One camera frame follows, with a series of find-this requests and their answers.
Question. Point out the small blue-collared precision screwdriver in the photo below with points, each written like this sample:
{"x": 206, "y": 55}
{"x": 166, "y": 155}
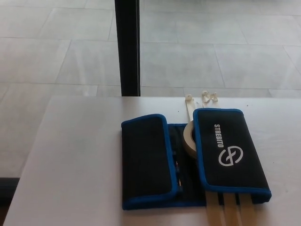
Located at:
{"x": 178, "y": 171}

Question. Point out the black blue-trimmed folding toolkit case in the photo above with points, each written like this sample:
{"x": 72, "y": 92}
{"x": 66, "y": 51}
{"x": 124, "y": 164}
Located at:
{"x": 145, "y": 153}

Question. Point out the beige masking tape roll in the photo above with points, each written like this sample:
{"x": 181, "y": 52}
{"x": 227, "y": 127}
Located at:
{"x": 188, "y": 141}

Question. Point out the black vertical pillar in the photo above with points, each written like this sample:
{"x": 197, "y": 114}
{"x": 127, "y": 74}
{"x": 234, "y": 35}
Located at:
{"x": 128, "y": 47}

